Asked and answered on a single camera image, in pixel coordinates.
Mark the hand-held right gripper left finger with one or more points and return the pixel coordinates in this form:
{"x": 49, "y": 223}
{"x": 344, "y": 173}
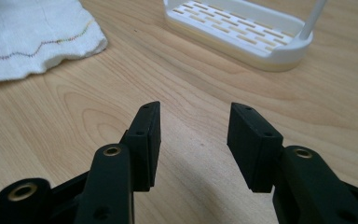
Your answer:
{"x": 143, "y": 149}

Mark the white cloth with stitched lines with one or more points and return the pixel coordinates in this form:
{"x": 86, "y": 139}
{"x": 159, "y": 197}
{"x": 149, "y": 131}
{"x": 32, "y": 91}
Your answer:
{"x": 28, "y": 34}

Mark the white slotted drain rack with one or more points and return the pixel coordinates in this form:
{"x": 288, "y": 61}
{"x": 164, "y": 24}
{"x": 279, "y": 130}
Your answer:
{"x": 242, "y": 31}

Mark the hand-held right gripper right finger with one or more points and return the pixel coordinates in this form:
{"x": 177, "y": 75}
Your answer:
{"x": 254, "y": 149}

